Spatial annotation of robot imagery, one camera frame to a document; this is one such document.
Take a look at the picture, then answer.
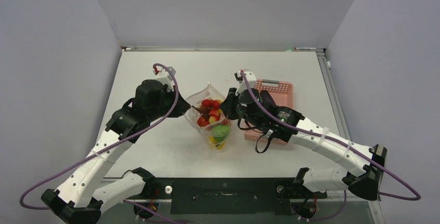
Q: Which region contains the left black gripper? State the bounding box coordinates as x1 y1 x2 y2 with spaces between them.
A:
147 85 190 122

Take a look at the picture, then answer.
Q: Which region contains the red cherry tomato bunch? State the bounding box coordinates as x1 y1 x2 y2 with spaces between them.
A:
192 99 230 128

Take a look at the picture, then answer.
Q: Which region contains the clear zip top bag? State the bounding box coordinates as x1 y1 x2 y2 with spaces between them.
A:
184 83 231 151

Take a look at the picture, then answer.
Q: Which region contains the green lettuce head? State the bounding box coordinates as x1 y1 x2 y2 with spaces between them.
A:
210 125 230 144

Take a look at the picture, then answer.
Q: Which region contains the yellow bell pepper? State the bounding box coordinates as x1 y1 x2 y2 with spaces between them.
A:
209 136 226 150

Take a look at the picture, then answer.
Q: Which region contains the pink plastic basket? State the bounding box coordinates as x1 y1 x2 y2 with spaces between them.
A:
244 79 294 145

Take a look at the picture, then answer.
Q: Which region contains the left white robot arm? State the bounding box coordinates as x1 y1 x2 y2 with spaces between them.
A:
41 78 190 223

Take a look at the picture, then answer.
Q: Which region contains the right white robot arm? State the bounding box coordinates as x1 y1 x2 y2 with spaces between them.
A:
220 88 387 201

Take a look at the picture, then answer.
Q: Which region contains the dark purple eggplant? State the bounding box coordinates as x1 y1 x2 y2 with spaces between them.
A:
259 90 277 111

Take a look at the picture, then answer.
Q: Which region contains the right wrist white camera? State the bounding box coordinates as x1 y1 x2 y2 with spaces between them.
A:
234 69 257 95

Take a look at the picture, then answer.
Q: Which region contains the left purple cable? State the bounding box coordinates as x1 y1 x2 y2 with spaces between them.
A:
19 63 180 211

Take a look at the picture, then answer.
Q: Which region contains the purple cable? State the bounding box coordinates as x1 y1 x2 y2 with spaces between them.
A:
19 63 180 211
240 71 421 202

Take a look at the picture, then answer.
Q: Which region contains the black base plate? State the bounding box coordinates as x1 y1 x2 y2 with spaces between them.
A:
131 177 327 215

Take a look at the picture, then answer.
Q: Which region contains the aluminium table rail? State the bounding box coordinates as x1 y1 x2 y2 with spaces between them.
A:
317 52 380 201

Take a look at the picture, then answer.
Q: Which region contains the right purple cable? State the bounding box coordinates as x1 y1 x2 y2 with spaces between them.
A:
240 71 421 202

